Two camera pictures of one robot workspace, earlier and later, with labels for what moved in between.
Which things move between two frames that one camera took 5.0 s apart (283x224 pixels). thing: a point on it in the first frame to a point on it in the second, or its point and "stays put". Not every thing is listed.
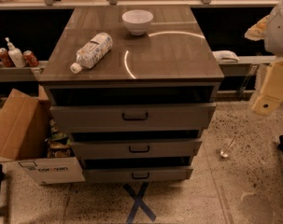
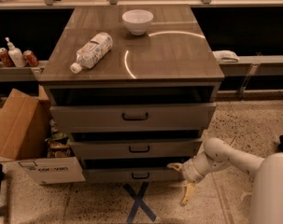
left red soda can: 5,58 stays put
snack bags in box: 59,143 stays put
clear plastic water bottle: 91,53 stays put
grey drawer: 137,175 stays put
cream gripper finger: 259,30 to 176,165
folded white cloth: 225,56 stays put
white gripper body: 279,32 to 189,171
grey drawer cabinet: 134,87 stays put
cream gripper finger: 265,105 to 190,192
